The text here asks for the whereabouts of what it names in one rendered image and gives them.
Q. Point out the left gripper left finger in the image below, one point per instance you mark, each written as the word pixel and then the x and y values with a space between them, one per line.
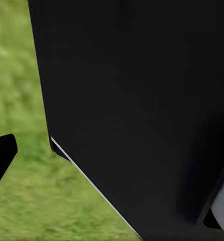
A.
pixel 8 150

